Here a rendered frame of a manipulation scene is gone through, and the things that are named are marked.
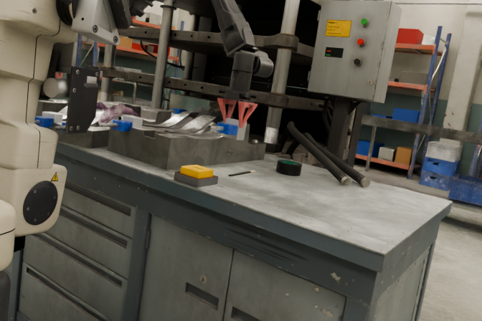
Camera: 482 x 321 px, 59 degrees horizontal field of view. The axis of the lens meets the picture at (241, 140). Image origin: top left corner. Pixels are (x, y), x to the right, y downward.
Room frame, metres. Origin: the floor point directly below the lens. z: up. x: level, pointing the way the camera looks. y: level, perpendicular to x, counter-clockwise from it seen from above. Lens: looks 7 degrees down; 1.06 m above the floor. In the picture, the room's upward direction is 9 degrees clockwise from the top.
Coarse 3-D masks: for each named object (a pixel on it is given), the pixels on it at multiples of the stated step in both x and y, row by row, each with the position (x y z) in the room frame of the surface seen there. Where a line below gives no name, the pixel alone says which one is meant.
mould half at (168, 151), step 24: (168, 120) 1.50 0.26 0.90; (192, 120) 1.47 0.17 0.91; (120, 144) 1.27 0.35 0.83; (144, 144) 1.21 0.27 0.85; (168, 144) 1.16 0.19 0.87; (192, 144) 1.23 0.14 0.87; (216, 144) 1.32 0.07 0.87; (240, 144) 1.43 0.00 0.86; (264, 144) 1.56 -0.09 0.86; (168, 168) 1.16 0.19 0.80
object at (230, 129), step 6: (228, 120) 1.22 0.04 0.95; (234, 120) 1.20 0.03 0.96; (210, 126) 1.14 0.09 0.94; (216, 126) 1.15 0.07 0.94; (222, 126) 1.17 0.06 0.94; (228, 126) 1.16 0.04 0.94; (234, 126) 1.18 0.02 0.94; (222, 132) 1.17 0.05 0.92; (228, 132) 1.16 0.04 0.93; (234, 132) 1.18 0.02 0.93; (240, 132) 1.20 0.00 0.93; (234, 138) 1.20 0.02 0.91; (240, 138) 1.21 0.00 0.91
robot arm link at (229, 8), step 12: (216, 0) 1.24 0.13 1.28; (228, 0) 1.24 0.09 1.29; (216, 12) 1.25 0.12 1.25; (228, 12) 1.22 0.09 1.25; (240, 12) 1.25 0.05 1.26; (228, 24) 1.22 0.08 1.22; (240, 24) 1.22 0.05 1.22; (228, 36) 1.23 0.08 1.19; (240, 36) 1.20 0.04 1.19; (228, 48) 1.24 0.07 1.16
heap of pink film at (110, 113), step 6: (96, 108) 1.53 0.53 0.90; (102, 108) 1.56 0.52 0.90; (108, 108) 1.61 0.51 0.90; (114, 108) 1.50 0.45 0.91; (120, 108) 1.51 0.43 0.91; (126, 108) 1.54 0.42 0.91; (102, 114) 1.47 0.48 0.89; (108, 114) 1.46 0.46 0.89; (114, 114) 1.47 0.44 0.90; (120, 114) 1.48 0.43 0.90; (126, 114) 1.58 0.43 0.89; (132, 114) 1.55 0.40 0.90; (102, 120) 1.44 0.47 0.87; (108, 120) 1.44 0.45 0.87
